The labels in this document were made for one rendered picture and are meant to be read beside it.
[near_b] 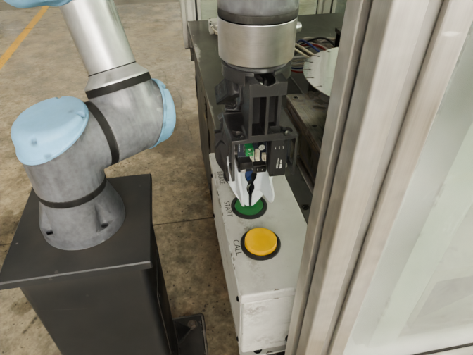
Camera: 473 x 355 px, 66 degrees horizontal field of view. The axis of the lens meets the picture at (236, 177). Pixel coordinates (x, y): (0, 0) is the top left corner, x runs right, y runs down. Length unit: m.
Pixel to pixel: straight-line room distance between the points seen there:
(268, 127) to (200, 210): 1.44
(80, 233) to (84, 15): 0.35
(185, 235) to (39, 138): 1.18
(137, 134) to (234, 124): 0.29
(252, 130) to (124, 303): 0.50
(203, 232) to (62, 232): 1.07
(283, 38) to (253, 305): 0.29
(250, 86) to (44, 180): 0.40
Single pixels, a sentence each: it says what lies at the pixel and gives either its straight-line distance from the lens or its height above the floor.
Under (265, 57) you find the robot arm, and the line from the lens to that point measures 0.35.
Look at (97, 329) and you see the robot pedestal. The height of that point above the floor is 0.54.
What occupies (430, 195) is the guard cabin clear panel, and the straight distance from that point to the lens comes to 0.31.
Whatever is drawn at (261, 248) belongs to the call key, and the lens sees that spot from 0.45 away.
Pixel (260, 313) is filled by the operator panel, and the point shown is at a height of 0.86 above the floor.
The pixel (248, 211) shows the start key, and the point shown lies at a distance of 0.50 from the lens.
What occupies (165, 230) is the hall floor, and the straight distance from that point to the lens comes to 1.74.
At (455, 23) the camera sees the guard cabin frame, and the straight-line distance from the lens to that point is 0.21.
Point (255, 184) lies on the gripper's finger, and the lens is 0.49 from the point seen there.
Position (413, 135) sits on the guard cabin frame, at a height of 1.14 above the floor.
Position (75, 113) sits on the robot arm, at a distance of 0.62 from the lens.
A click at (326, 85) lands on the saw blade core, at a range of 0.74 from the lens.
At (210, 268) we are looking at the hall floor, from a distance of 1.57.
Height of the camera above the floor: 1.25
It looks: 39 degrees down
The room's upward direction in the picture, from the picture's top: straight up
